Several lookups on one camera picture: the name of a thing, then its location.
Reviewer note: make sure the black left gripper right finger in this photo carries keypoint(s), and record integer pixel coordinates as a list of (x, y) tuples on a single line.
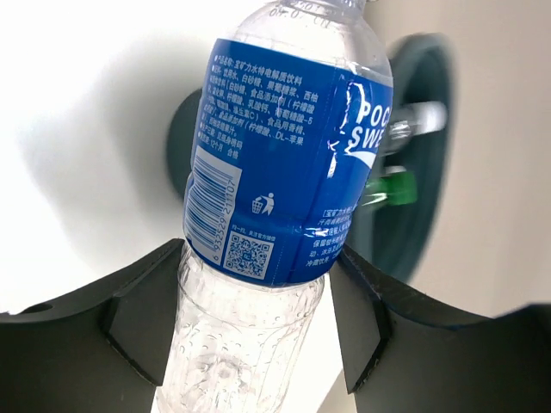
[(403, 351)]

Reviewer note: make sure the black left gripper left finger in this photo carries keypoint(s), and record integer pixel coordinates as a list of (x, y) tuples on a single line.
[(101, 348)]

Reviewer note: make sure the green plastic soda bottle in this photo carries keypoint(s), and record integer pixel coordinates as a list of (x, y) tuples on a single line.
[(395, 189)]

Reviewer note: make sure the clear unlabelled plastic bottle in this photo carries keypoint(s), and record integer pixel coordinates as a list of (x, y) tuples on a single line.
[(413, 120)]

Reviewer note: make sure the clear bottle blue Pocari label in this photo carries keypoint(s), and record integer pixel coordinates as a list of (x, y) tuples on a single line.
[(235, 343)]

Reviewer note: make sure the dark teal plastic bin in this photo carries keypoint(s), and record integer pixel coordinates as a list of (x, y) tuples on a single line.
[(413, 215)]

